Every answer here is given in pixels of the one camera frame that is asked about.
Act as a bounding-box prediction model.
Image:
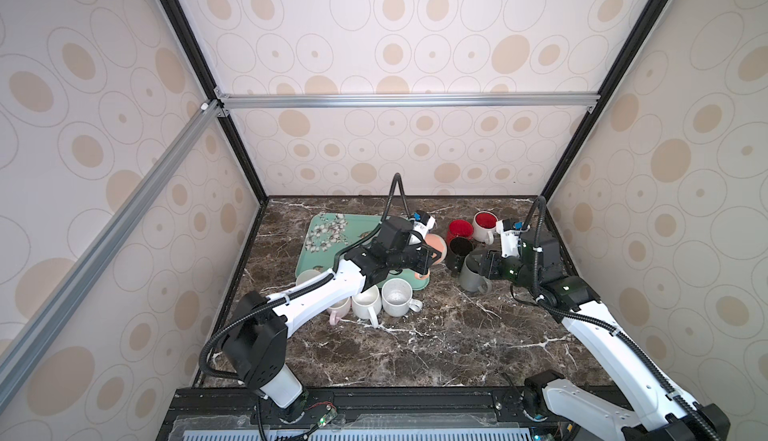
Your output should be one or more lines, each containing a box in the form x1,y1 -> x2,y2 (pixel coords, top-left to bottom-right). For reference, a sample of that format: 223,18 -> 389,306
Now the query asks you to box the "cream orange mug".
411,233 -> 447,280

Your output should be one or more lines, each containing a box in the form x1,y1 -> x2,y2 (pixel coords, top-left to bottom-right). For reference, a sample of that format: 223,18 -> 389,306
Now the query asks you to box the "light grey mug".
295,269 -> 325,287

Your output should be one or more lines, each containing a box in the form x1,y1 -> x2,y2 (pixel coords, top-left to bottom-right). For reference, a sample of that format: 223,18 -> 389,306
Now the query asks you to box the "green floral bird tray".
295,213 -> 429,291

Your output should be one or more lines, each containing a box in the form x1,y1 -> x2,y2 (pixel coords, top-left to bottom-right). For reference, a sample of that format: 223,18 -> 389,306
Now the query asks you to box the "left diagonal aluminium bar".
1,99 -> 223,410

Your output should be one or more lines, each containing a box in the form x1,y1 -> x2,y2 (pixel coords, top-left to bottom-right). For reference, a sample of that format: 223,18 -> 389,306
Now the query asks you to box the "black corner frame post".
159,0 -> 269,204

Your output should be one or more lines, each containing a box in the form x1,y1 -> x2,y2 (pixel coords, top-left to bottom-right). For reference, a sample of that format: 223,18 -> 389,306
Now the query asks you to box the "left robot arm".
198,173 -> 440,409

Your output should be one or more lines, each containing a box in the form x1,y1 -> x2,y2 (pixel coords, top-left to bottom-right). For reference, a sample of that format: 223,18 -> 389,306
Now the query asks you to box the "white mug back row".
472,211 -> 498,245

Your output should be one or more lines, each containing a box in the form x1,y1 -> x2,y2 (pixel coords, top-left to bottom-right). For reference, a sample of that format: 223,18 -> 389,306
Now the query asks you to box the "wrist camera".
382,210 -> 436,248
496,219 -> 530,258

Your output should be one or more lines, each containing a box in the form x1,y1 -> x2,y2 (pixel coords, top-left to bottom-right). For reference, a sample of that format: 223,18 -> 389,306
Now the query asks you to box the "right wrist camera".
496,219 -> 530,258

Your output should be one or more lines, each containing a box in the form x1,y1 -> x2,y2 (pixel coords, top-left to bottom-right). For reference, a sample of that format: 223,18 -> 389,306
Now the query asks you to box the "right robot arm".
480,196 -> 731,440

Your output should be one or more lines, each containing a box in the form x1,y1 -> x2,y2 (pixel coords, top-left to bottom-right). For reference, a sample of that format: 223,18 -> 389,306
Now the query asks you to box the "green led circuit board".
308,402 -> 338,429

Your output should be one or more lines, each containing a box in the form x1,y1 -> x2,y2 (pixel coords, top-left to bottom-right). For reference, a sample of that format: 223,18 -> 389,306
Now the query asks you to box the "right black corner post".
541,0 -> 672,201

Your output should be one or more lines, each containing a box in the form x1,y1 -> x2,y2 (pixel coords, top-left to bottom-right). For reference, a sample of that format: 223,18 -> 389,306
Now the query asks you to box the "white round mug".
351,286 -> 382,329

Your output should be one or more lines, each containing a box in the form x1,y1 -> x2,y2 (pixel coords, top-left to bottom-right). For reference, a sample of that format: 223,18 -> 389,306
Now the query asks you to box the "red mug black handle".
445,219 -> 474,244

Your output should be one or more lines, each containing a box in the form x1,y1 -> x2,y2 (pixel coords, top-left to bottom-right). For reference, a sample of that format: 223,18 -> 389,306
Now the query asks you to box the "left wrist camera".
382,210 -> 436,248

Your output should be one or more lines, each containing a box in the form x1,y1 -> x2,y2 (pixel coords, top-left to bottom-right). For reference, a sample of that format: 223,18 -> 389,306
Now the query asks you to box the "pink mug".
327,297 -> 352,326

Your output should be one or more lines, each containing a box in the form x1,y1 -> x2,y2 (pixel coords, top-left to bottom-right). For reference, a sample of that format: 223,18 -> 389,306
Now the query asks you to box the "dark grey mug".
459,252 -> 492,294

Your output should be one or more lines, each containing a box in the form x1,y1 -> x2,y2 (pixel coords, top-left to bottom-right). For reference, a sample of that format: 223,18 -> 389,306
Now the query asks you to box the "cream speckled mug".
381,278 -> 423,317

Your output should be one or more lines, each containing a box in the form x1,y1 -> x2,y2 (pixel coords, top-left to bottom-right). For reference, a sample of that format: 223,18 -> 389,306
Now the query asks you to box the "horizontal aluminium bar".
221,91 -> 600,109

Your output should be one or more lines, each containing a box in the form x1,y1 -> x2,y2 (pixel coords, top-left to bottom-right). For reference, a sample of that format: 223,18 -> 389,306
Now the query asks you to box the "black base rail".
158,386 -> 630,440

